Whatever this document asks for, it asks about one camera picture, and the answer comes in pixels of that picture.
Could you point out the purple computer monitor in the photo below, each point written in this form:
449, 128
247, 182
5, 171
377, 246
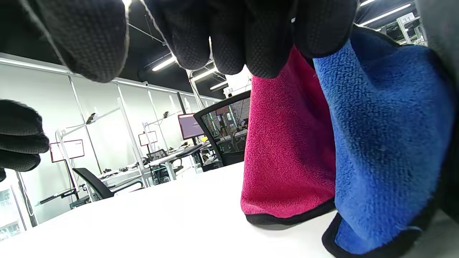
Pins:
190, 126

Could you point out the person's left hand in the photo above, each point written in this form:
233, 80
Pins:
18, 139

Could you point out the ceiling light strip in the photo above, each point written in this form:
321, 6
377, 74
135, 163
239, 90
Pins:
164, 63
385, 14
205, 74

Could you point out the black padded office chair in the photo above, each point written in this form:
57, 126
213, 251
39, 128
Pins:
95, 184

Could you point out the pink hand towel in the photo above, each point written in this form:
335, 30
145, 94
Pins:
287, 150

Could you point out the black mesh office chair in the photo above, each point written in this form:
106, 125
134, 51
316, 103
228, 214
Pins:
229, 122

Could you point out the person's right hand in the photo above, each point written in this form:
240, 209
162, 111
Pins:
89, 36

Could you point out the blue hand towel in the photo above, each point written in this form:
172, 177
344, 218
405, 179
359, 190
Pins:
387, 143

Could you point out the white computer monitor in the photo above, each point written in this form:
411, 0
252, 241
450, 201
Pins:
147, 138
68, 150

